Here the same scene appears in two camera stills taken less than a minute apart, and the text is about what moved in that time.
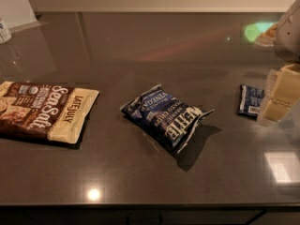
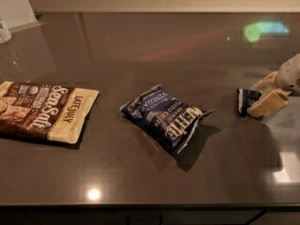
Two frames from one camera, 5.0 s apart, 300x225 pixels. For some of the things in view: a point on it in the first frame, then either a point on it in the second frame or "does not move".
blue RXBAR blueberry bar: x=249 y=100 does not move
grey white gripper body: x=289 y=37 -> x=290 y=73
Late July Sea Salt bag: x=45 y=111 does not move
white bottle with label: x=5 y=35 does not move
